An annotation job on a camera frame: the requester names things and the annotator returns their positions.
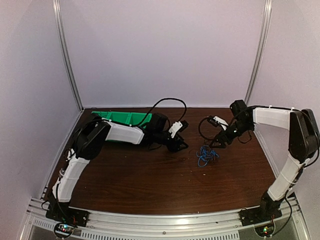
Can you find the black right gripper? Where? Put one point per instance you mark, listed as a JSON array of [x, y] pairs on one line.
[[219, 137]]

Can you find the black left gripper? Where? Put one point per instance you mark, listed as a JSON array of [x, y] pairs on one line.
[[174, 147]]

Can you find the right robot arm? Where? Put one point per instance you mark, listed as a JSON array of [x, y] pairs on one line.
[[303, 143]]

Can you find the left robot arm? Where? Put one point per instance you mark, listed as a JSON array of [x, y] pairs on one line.
[[100, 127]]

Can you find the green plastic bin right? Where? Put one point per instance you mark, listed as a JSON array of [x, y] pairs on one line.
[[139, 119]]

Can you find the green plastic bin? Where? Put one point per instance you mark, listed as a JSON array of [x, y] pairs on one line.
[[139, 119], [120, 117], [99, 115]]

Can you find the green plastic bin middle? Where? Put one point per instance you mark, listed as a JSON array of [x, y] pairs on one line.
[[120, 117]]

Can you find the green plastic bin left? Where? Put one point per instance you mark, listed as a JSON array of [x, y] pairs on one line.
[[99, 115]]

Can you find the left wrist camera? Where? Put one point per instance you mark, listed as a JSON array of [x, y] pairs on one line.
[[178, 126]]

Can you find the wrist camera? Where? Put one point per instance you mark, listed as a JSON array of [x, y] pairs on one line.
[[217, 122], [178, 126]]

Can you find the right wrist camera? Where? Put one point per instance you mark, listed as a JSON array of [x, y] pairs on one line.
[[217, 122]]

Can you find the aluminium front rail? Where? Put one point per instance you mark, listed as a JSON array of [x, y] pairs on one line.
[[223, 225]]

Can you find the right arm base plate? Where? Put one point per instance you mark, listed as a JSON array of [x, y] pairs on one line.
[[255, 215]]

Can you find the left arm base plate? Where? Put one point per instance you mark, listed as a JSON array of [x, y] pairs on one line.
[[70, 216]]

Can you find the right aluminium frame post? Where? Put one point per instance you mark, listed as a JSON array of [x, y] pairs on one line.
[[264, 30]]

